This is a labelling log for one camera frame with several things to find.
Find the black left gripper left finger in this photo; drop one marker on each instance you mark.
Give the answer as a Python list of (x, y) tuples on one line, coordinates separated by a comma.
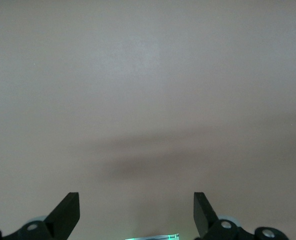
[(65, 217)]

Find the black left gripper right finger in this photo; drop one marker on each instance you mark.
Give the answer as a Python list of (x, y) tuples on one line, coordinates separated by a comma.
[(204, 220)]

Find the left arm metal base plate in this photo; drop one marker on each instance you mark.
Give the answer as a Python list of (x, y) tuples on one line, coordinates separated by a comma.
[(152, 237)]

